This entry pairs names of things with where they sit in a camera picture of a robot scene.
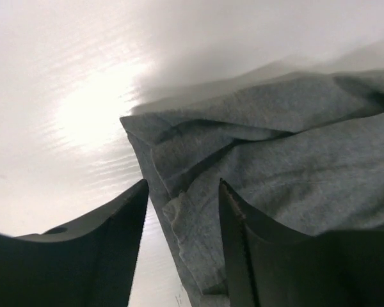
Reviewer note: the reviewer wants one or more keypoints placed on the grey cotton shorts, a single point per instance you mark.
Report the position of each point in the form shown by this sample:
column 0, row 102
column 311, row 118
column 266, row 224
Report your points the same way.
column 307, row 151

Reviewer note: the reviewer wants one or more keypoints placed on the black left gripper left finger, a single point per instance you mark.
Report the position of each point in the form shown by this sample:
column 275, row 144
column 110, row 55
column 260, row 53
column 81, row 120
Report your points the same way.
column 89, row 261

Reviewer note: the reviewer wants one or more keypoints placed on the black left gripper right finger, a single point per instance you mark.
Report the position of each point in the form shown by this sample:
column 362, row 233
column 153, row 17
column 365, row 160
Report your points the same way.
column 269, row 264

